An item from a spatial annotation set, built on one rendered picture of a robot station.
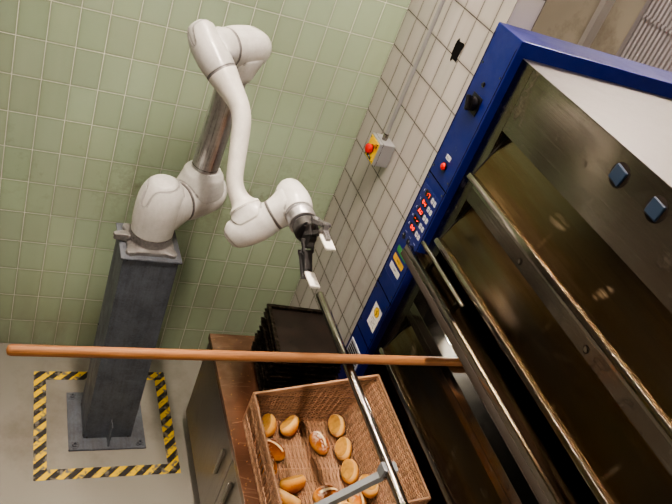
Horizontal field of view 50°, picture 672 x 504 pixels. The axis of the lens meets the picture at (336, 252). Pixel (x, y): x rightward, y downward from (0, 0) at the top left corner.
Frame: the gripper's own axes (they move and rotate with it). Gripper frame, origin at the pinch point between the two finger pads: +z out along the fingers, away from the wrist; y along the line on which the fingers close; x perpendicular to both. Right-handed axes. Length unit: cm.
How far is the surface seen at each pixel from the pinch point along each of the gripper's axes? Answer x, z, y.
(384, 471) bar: -16, 45, 32
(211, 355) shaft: 25.9, 7.4, 28.9
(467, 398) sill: -56, 20, 31
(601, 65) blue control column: -84, -33, -65
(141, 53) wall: 42, -116, -4
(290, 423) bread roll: -21, -14, 84
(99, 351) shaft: 56, 8, 29
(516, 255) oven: -55, 7, -17
